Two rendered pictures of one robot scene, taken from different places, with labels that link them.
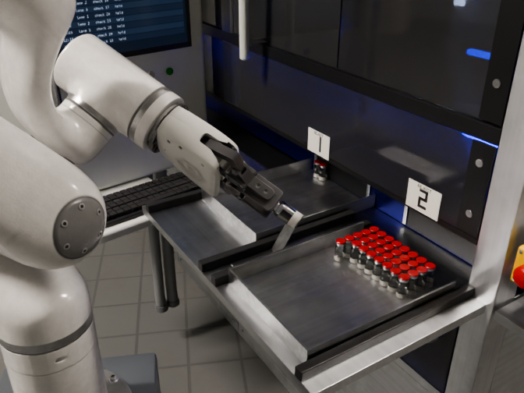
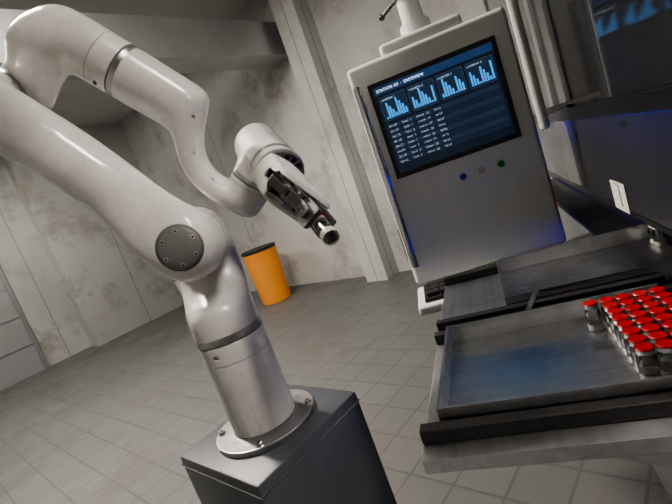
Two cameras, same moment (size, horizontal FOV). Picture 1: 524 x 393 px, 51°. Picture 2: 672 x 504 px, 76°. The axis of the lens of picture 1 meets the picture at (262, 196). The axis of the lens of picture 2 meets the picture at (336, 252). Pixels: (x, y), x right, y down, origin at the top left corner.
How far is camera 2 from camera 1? 61 cm
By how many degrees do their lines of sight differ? 53
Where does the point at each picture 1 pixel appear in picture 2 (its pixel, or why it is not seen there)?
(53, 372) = (214, 368)
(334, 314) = (529, 386)
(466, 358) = not seen: outside the picture
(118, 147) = (459, 238)
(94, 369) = (252, 377)
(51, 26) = (175, 116)
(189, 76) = (524, 165)
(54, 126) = (203, 185)
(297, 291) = (509, 356)
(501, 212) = not seen: outside the picture
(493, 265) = not seen: outside the picture
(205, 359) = (601, 469)
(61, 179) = (164, 213)
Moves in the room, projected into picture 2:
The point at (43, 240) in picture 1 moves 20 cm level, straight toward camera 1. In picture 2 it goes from (150, 254) to (11, 308)
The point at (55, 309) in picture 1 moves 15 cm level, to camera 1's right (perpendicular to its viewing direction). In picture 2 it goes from (205, 317) to (245, 320)
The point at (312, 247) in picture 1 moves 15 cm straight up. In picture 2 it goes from (563, 313) to (540, 231)
